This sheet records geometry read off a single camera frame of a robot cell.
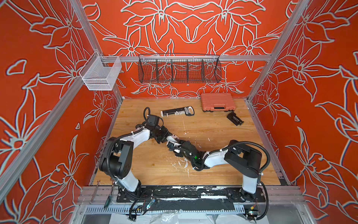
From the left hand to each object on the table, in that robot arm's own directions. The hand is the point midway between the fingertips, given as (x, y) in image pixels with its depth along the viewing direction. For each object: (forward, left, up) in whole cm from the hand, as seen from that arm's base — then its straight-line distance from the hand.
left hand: (172, 134), depth 91 cm
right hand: (-3, -2, +1) cm, 3 cm away
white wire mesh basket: (+29, +52, +26) cm, 65 cm away
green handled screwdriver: (-38, +30, -6) cm, 49 cm away
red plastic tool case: (+35, -34, -3) cm, 50 cm away
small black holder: (+20, -45, -3) cm, 49 cm away
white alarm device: (-4, -1, +3) cm, 5 cm away
